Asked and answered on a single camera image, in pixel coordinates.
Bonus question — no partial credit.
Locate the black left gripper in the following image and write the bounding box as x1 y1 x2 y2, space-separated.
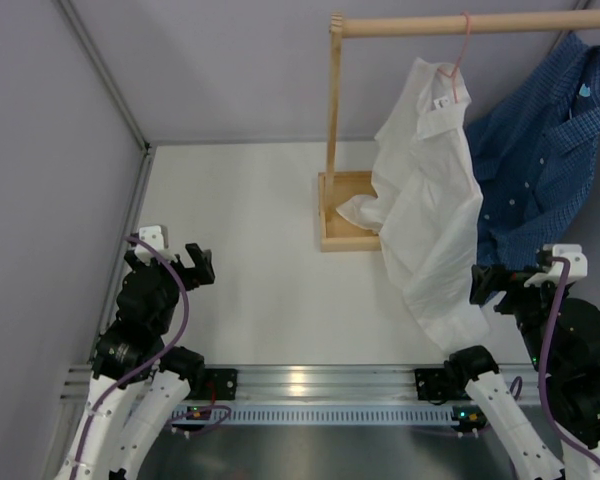
127 242 214 334

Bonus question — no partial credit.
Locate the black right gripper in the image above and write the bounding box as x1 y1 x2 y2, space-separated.
469 263 566 371

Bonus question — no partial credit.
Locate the white shirt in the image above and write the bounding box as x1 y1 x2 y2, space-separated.
336 59 489 354

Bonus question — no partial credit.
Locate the pink wire hanger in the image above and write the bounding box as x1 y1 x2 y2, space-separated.
437 13 474 104

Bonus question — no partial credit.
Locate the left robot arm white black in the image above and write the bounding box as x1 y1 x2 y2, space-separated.
56 237 215 479

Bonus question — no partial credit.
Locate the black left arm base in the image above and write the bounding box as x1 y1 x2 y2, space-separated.
197 368 238 401

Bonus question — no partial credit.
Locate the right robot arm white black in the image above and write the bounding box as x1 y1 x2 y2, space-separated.
444 254 600 479

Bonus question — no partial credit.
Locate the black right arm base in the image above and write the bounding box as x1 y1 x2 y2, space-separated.
414 368 469 405

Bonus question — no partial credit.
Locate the blue checkered shirt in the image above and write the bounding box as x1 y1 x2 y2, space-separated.
465 34 600 270

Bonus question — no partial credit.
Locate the wooden clothes rack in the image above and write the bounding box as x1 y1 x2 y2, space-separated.
315 1 600 253

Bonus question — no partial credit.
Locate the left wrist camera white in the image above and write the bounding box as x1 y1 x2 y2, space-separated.
133 225 176 264

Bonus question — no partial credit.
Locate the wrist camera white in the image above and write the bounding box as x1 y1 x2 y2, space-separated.
133 225 176 264
524 244 588 287

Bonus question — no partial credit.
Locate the aluminium corner frame post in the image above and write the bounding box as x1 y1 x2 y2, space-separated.
52 0 155 339

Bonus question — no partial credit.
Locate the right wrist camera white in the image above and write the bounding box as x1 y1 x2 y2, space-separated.
524 244 588 287

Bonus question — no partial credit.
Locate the aluminium mounting rail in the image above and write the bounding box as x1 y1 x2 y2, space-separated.
62 364 546 401

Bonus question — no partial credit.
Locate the slotted cable duct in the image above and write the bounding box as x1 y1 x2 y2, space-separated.
170 404 477 426

